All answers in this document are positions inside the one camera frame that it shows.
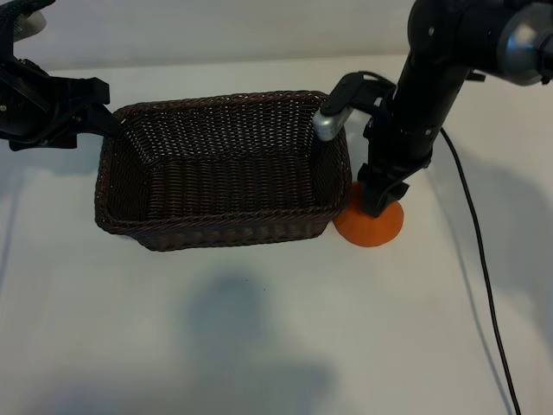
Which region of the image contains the dark brown wicker basket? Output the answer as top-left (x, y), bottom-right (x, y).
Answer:
top-left (93, 89), bottom-right (352, 252)

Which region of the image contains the orange with knobbed top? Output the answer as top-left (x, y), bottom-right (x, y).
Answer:
top-left (333, 181), bottom-right (405, 248)

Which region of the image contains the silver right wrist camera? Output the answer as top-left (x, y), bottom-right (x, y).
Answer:
top-left (311, 71), bottom-right (397, 143)

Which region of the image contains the long black cable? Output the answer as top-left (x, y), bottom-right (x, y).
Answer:
top-left (439, 128), bottom-right (523, 415)

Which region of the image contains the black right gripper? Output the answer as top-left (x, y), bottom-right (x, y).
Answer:
top-left (354, 91), bottom-right (438, 218)

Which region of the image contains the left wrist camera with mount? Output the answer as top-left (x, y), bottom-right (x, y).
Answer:
top-left (0, 0), bottom-right (56, 44)

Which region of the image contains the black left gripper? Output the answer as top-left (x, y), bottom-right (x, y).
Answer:
top-left (0, 55), bottom-right (124, 152)

